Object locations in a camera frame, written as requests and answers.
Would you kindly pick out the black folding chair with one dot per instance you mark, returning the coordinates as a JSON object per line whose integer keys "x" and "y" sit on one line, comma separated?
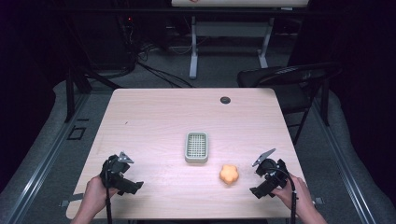
{"x": 289, "y": 77}

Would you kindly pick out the black table grommet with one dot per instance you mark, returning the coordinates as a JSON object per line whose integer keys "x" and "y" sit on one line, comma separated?
{"x": 225, "y": 100}

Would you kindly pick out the grey slotted soap dish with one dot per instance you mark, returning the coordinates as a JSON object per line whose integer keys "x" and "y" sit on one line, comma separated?
{"x": 196, "y": 149}

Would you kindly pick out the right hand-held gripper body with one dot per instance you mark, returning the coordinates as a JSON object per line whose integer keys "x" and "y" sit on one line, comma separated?
{"x": 274, "y": 172}

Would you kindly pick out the orange flower-shaped soap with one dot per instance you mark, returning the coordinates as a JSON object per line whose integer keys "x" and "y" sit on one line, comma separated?
{"x": 229, "y": 174}

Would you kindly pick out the person's left hand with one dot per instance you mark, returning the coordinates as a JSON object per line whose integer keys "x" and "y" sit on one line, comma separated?
{"x": 93, "y": 194}

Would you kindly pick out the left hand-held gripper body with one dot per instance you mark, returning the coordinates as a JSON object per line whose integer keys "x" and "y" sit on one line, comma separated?
{"x": 113, "y": 172}

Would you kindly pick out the white-legged desk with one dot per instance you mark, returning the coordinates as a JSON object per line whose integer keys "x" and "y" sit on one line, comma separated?
{"x": 230, "y": 29}

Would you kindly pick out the grey metal floor rail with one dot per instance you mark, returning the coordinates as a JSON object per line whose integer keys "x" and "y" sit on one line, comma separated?
{"x": 339, "y": 161}
{"x": 40, "y": 161}

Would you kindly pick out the person's right hand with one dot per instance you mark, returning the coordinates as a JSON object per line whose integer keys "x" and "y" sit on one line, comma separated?
{"x": 295, "y": 194}

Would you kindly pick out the black metal stand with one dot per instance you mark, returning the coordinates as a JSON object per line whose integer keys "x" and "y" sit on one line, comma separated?
{"x": 71, "y": 93}

